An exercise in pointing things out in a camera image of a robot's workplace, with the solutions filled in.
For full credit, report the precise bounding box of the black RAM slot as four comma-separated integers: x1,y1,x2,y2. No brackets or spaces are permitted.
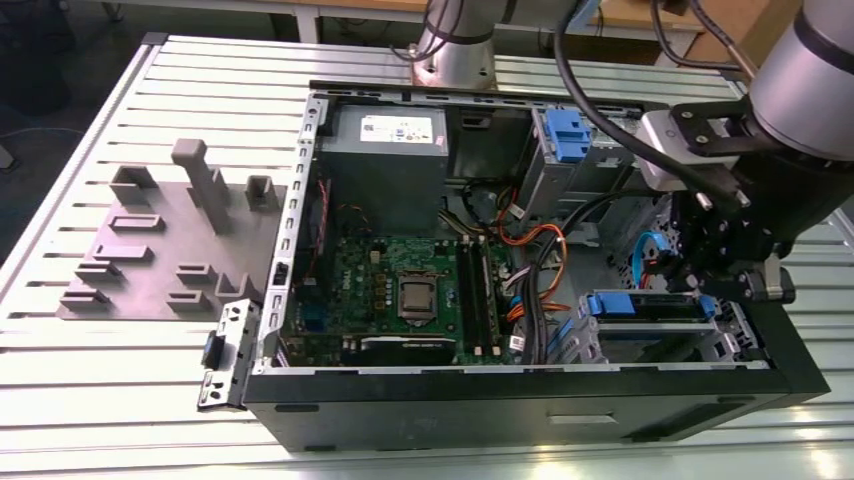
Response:
478,239,503,351
458,237,483,354

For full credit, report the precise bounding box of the grey plastic parts rack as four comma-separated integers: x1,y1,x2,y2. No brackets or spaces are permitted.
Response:
57,138,295,324

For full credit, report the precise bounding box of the wooden desk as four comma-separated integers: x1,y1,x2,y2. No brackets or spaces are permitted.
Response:
586,0,709,66

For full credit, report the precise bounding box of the hard disk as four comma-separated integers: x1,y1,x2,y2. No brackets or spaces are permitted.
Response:
578,292,719,326

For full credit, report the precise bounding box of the brown wooden cabinet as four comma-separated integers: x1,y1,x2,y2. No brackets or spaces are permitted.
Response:
723,0,809,74

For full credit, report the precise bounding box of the blue black bracket latch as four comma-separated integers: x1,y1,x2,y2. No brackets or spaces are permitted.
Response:
201,329,227,369

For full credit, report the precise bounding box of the white frame table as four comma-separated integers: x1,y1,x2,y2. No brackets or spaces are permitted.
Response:
99,0,428,45

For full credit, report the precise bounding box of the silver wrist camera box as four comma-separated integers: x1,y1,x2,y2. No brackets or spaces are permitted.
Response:
630,110,742,194

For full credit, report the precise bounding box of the black graphics card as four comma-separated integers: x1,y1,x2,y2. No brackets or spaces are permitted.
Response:
339,335,459,366

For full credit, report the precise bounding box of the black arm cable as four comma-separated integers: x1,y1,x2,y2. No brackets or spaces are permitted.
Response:
551,0,753,209
690,0,762,81

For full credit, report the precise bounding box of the metal CPU socket cover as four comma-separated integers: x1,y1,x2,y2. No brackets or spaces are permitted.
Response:
395,270,442,326

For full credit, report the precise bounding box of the black open PC case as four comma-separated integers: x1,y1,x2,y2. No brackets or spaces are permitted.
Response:
240,78,833,454

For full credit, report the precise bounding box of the black cable bundle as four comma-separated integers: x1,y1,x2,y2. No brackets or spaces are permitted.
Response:
519,183,668,365

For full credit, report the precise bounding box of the metal disk bay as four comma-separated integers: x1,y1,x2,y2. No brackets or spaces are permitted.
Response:
576,288,762,366

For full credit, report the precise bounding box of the red black twisted wire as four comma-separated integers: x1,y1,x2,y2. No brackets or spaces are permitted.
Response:
314,175,334,257

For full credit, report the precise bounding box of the green motherboard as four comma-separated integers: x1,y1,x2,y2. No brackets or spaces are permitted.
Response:
278,234,528,367

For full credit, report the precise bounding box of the silver metal drive cage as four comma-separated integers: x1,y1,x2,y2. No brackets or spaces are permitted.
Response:
518,105,668,229

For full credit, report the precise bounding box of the blue data wire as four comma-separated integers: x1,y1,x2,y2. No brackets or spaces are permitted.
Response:
636,231,675,291

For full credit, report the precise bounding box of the silver CPU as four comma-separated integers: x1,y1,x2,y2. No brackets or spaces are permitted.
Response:
402,283,435,309

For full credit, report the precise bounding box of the metal expansion slot bracket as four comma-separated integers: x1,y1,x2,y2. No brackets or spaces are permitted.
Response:
196,298,263,412

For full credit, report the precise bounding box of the grey power supply unit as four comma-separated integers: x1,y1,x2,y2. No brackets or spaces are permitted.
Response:
318,103,450,237

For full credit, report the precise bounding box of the orange power wire bundle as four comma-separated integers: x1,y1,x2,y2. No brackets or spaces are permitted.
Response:
496,223,576,324

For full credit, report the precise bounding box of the blue drive cage latch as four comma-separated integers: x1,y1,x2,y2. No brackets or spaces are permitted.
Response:
543,107,592,164

